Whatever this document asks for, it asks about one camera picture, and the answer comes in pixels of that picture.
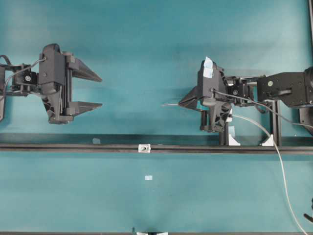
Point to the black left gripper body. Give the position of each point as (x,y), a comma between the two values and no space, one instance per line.
(55,82)

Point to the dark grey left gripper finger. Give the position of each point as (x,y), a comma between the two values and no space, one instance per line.
(75,108)
(80,69)

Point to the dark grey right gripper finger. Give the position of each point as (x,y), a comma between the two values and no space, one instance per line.
(191,98)
(190,104)

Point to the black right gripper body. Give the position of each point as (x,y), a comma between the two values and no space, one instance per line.
(214,118)

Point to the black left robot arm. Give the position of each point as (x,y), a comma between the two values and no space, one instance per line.
(20,80)

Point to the blue tape on right gripper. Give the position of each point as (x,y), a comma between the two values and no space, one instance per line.
(208,68)

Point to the white wire clamp holder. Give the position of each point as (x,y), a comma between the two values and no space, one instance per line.
(229,117)

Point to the long black aluminium rail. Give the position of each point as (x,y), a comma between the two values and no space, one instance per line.
(133,148)

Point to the white corner bracket left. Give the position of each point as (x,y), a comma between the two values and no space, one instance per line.
(232,141)

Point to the white corner bracket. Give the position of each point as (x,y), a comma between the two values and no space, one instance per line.
(269,141)
(232,141)

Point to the silver metal fitting on rail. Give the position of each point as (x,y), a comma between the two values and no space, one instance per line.
(144,148)

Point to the black aluminium frame stand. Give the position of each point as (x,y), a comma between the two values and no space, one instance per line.
(274,128)

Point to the white corner bracket right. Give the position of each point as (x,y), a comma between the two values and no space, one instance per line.
(269,141)

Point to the white bracket at bottom edge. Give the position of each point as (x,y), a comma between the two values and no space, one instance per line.
(150,233)

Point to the black vertical post top right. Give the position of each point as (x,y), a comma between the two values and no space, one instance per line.
(310,8)

